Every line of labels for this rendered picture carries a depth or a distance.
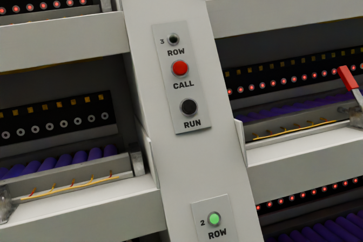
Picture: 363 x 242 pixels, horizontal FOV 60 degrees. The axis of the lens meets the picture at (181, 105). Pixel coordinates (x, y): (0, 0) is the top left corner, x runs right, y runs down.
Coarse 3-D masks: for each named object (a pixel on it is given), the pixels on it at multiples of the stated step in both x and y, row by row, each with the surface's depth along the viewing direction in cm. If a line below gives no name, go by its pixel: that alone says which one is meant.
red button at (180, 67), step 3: (174, 63) 33; (177, 63) 33; (180, 63) 33; (183, 63) 34; (174, 66) 33; (177, 66) 33; (180, 66) 33; (183, 66) 33; (186, 66) 34; (174, 69) 33; (177, 69) 33; (180, 69) 33; (183, 69) 33; (186, 69) 34; (174, 72) 33; (177, 72) 33; (180, 72) 33; (183, 72) 33; (180, 75) 33
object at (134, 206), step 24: (24, 144) 46; (48, 144) 47; (144, 144) 37; (144, 168) 38; (72, 192) 34; (96, 192) 33; (120, 192) 32; (144, 192) 31; (24, 216) 30; (48, 216) 29; (72, 216) 30; (96, 216) 30; (120, 216) 31; (144, 216) 31; (0, 240) 29; (24, 240) 29; (48, 240) 30; (72, 240) 30; (96, 240) 31; (120, 240) 31
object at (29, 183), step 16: (96, 160) 36; (112, 160) 36; (128, 160) 36; (32, 176) 34; (48, 176) 34; (64, 176) 35; (80, 176) 35; (96, 176) 36; (16, 192) 34; (32, 192) 33; (48, 192) 33
